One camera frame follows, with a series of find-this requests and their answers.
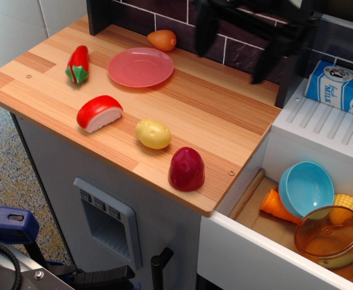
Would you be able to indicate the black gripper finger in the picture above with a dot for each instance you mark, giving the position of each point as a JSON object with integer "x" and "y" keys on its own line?
{"x": 281, "y": 45}
{"x": 206, "y": 27}

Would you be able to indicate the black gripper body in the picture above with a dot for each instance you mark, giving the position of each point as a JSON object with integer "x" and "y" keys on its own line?
{"x": 244, "y": 15}

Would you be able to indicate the yellow toy potato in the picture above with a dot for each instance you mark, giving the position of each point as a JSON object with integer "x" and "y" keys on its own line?
{"x": 153, "y": 134}

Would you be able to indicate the pink plastic plate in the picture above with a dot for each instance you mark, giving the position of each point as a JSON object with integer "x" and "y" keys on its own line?
{"x": 140, "y": 67}

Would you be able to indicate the blue white milk carton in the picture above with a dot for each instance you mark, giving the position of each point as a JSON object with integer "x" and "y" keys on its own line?
{"x": 332, "y": 85}

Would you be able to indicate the white dish drying rack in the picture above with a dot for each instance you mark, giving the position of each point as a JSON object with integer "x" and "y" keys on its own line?
{"x": 315, "y": 124}

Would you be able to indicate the red toy chili pepper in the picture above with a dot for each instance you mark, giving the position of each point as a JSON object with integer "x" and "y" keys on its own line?
{"x": 77, "y": 68}

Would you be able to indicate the red white toy sushi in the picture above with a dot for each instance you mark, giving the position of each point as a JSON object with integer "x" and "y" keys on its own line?
{"x": 98, "y": 112}

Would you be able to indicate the light blue plastic bowl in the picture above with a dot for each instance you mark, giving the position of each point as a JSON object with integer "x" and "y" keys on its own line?
{"x": 305, "y": 187}

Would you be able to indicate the dark red toy fruit half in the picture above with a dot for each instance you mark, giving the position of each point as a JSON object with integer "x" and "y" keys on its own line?
{"x": 187, "y": 170}

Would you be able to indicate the orange toy ice cream cone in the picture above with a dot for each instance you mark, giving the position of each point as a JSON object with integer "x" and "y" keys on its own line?
{"x": 273, "y": 205}

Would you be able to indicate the yellow toy corn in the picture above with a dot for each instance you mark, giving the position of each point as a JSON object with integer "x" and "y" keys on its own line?
{"x": 342, "y": 209}

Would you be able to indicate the transparent orange plastic cup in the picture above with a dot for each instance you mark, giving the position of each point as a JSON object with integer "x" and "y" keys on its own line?
{"x": 326, "y": 244}

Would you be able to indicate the white toy sink basin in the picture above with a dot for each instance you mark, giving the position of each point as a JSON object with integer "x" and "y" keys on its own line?
{"x": 241, "y": 247}

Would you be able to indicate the grey ice dispenser panel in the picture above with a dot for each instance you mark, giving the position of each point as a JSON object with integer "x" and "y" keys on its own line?
{"x": 112, "y": 223}

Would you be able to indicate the blue clamp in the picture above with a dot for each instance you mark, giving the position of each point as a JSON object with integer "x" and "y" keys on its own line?
{"x": 17, "y": 226}

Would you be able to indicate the black cabinet door handle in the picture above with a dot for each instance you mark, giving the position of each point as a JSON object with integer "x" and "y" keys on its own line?
{"x": 158, "y": 263}

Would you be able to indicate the black ribbed clamp handle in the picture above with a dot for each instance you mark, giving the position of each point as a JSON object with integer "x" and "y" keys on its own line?
{"x": 117, "y": 278}

